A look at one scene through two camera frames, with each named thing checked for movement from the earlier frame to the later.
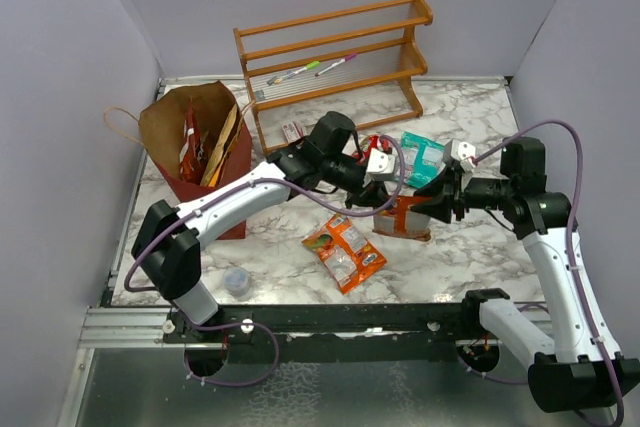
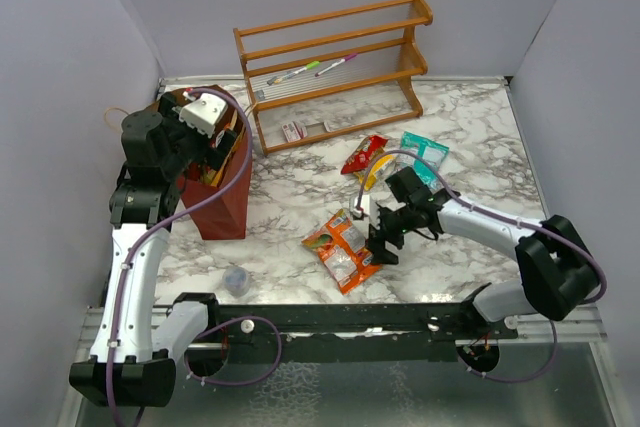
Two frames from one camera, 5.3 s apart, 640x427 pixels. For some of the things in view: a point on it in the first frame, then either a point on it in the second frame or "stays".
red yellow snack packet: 368,144 stays
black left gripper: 368,193 to 209,154
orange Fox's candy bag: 345,253 stays
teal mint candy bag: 420,160 stays
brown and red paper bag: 199,137 stays
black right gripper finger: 440,208 to 381,255
